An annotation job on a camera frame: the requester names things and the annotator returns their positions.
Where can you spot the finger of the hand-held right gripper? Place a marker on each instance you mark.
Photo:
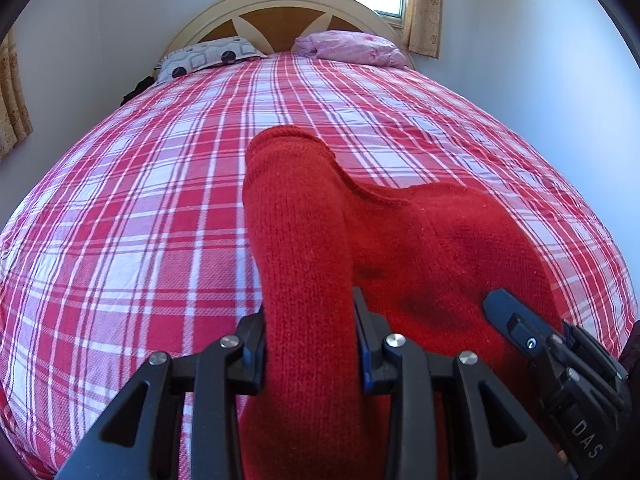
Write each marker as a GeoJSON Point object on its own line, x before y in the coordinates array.
{"type": "Point", "coordinates": [520, 325]}
{"type": "Point", "coordinates": [597, 360]}

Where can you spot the red knitted sweater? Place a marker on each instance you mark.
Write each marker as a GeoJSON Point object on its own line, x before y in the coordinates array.
{"type": "Point", "coordinates": [300, 260]}

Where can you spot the red white plaid bedsheet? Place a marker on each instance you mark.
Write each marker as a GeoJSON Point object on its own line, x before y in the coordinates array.
{"type": "Point", "coordinates": [125, 210]}

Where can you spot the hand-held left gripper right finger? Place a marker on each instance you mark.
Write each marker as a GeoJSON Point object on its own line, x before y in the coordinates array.
{"type": "Point", "coordinates": [366, 360]}

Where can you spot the cream wooden headboard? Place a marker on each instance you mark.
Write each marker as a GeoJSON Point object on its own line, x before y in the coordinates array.
{"type": "Point", "coordinates": [280, 22]}

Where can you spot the pink pillow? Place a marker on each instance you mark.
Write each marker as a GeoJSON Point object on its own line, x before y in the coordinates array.
{"type": "Point", "coordinates": [350, 45]}

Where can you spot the grey patterned pillow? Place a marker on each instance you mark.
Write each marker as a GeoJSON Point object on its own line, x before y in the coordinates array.
{"type": "Point", "coordinates": [200, 57]}

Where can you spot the dark cloth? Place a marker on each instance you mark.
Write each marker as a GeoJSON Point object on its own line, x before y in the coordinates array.
{"type": "Point", "coordinates": [137, 91]}

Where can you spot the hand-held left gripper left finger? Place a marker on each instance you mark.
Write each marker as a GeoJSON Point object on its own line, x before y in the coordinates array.
{"type": "Point", "coordinates": [252, 355]}

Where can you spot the beige patterned curtain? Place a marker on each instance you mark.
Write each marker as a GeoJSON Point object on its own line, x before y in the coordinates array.
{"type": "Point", "coordinates": [12, 100]}
{"type": "Point", "coordinates": [422, 10]}

